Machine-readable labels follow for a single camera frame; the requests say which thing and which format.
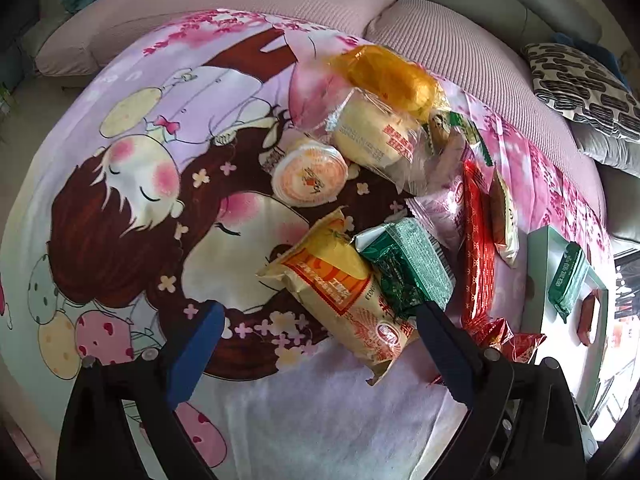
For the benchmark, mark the orange wrapped cake packet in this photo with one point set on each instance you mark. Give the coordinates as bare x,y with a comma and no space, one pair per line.
395,77

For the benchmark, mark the green-edged cookie packet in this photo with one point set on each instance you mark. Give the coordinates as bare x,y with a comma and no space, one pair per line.
442,132

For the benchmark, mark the yellow snack packet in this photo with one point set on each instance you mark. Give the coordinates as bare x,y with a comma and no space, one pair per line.
335,280

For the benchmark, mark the grey pillow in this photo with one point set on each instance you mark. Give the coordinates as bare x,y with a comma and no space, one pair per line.
610,152

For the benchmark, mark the orange jelly cup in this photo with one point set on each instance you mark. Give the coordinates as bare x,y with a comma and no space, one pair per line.
310,175

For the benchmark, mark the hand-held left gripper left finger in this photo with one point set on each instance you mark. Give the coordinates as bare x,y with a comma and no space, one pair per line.
200,345

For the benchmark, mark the green textured snack packet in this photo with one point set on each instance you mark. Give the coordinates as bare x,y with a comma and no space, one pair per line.
410,265

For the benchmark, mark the pink cake roll packet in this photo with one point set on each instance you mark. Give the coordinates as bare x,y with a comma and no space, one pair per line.
440,210

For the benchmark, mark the dark green snack packet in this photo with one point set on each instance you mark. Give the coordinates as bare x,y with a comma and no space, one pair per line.
567,280

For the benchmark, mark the printed cartoon blanket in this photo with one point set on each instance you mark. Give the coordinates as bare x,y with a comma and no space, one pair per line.
200,210

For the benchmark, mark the pink sofa seat cushion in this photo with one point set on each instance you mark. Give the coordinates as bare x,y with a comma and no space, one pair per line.
200,5
475,50

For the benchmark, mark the clear-wrapped white bun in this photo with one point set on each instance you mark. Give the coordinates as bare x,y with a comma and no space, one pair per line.
370,135

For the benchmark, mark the brown white-edged snack packet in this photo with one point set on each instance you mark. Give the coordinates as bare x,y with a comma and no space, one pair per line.
501,220

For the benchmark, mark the long red snack packet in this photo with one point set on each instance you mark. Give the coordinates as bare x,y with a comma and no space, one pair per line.
477,260

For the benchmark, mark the red sausage stick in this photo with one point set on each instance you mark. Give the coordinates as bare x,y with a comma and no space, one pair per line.
590,317

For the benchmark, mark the black and white patterned pillow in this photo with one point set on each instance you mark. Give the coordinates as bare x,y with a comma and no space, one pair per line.
585,90

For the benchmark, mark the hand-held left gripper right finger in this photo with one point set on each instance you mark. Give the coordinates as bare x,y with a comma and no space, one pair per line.
445,355

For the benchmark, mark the mint green storage box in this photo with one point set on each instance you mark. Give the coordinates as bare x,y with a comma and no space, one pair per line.
537,260

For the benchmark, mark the small red snack packet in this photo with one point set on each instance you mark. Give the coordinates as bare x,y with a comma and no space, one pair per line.
487,332
522,347

